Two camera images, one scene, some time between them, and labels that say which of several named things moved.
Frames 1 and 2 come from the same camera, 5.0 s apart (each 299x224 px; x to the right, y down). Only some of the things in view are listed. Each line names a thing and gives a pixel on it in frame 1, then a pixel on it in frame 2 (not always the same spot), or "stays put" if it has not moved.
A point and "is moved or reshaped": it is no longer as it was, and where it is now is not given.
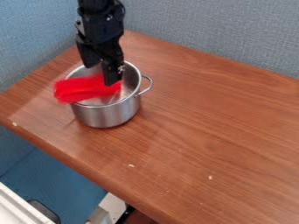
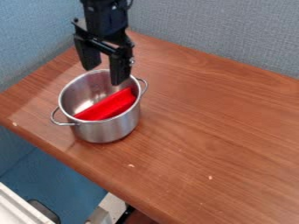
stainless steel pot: x=119 y=109 is moved or reshaped
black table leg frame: x=126 y=214 stays put
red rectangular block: x=86 y=88 to x=110 y=107
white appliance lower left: x=16 y=210 stays put
